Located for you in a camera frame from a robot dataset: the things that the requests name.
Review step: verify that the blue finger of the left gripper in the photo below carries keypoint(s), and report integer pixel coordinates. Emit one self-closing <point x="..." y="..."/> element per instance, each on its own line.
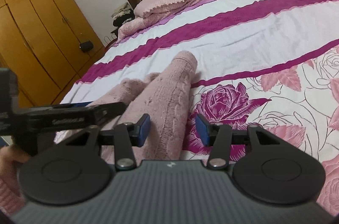
<point x="73" y="116"/>
<point x="79" y="104"/>

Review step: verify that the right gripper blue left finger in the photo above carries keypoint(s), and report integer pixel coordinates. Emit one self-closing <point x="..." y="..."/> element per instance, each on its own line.
<point x="82" y="166"/>

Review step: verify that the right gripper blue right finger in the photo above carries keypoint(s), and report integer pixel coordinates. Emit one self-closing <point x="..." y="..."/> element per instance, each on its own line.
<point x="260" y="164"/>

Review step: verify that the pink knitted cardigan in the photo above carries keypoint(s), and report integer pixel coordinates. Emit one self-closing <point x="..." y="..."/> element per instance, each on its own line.
<point x="165" y="98"/>

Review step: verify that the person left hand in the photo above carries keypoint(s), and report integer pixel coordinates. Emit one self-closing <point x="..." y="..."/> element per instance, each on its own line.
<point x="10" y="157"/>

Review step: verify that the red shopping bag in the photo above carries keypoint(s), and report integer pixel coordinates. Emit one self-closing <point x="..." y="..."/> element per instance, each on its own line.
<point x="108" y="42"/>

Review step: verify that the pink knitted sleeve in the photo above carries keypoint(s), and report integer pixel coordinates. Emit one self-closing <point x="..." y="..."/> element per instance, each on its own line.
<point x="10" y="202"/>

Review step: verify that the wooden wardrobe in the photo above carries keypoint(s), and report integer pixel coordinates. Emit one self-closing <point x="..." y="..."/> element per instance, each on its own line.
<point x="40" y="42"/>

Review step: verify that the dark bedside table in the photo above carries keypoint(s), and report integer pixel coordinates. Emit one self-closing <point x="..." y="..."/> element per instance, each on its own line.
<point x="114" y="33"/>

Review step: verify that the floral striped bed cover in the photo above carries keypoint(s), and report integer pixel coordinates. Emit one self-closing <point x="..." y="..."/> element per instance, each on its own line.
<point x="271" y="62"/>

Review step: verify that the black wardrobe handle box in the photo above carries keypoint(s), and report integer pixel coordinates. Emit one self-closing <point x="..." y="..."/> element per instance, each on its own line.
<point x="86" y="46"/>

